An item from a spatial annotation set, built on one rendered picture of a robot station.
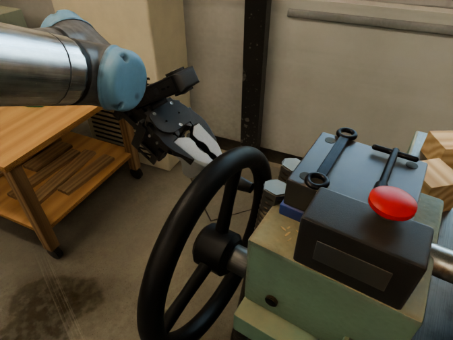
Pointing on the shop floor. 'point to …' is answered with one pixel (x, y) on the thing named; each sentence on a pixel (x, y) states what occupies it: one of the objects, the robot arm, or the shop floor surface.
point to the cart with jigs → (54, 165)
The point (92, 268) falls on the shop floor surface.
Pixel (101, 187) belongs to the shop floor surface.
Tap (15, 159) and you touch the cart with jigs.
